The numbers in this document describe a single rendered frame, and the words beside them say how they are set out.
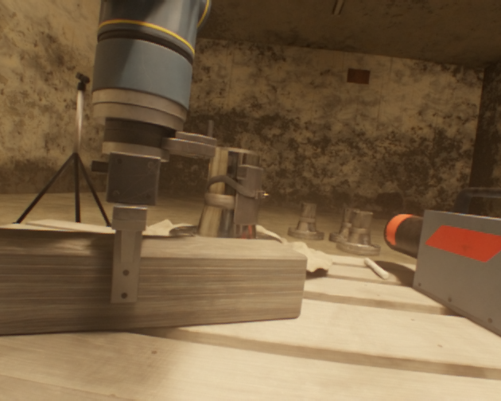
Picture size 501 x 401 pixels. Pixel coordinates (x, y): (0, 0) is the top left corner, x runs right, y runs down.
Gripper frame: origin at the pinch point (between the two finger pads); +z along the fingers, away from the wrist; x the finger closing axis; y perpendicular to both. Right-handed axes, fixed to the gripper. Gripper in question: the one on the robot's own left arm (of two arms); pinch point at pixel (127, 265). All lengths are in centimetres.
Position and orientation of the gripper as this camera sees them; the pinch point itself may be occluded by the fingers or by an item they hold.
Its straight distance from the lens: 39.6
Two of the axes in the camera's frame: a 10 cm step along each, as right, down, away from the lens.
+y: -9.2, -0.8, -3.8
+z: -1.1, 9.9, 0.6
